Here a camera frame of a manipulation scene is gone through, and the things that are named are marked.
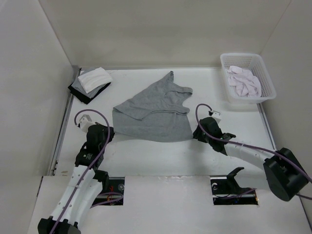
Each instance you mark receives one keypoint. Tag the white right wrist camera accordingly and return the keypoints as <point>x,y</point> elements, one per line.
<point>215,115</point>

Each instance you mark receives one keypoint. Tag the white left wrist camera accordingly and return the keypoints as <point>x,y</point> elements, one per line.
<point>84,123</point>

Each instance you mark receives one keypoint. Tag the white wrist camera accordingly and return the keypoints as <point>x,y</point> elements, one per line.
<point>215,115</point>
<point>84,123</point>

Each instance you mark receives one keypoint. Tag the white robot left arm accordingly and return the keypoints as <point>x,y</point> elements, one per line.
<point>85,184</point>

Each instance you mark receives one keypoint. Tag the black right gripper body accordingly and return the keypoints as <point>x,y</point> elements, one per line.
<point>201,138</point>

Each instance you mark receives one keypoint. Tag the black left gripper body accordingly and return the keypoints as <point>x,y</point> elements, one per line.
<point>106,135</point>

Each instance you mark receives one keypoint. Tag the white crumpled tank top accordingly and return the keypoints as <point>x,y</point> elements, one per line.
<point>244,82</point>

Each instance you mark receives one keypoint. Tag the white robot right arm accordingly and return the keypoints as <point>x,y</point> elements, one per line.
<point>282,175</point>

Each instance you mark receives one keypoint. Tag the white folded tank top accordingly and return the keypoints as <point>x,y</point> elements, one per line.
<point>94,79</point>

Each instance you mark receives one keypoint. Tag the white plastic laundry basket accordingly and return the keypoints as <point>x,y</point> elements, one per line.
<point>256,65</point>

